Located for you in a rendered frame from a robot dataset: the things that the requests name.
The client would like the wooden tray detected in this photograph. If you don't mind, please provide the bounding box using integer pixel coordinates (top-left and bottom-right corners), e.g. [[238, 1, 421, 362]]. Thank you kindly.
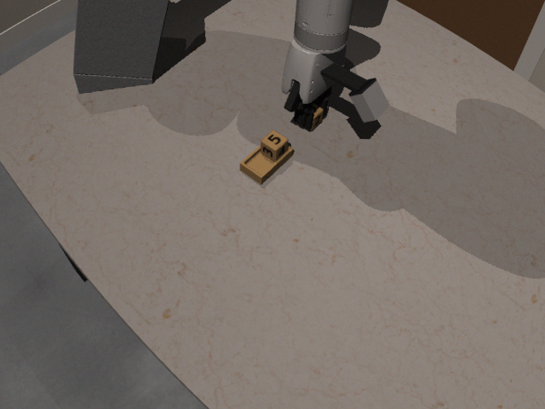
[[240, 146, 293, 185]]

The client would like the orange number cube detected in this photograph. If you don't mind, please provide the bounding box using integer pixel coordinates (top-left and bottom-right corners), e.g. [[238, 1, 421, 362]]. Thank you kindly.
[[261, 130, 288, 162], [310, 103, 324, 130]]

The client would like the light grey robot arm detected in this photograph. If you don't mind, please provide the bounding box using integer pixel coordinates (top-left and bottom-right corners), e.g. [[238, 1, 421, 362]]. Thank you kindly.
[[294, 0, 390, 123]]

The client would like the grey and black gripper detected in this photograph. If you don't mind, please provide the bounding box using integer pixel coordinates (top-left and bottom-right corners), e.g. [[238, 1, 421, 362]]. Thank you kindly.
[[282, 34, 347, 130]]

